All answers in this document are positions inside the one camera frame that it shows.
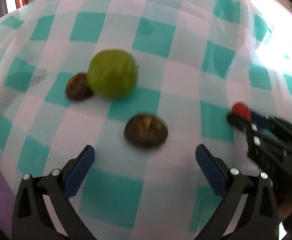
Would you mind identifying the small red cherry tomato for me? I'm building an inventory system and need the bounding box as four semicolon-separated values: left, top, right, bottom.
231;102;252;120

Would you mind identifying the teal white checkered tablecloth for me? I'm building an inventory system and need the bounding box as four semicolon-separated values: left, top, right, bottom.
0;0;292;240

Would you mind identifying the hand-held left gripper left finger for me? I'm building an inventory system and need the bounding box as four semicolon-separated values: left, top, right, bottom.
12;144;96;240

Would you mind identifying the round green apple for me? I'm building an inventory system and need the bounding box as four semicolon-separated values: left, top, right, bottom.
86;49;139;98

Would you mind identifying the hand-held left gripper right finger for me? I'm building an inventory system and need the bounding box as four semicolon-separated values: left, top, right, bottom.
195;144;280;240

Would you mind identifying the dark brown water chestnut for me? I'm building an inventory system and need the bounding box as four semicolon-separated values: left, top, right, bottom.
124;114;168;147
66;73;94;101

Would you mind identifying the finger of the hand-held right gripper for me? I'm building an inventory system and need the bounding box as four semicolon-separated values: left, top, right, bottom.
227;113;292;161
250;110;292;140

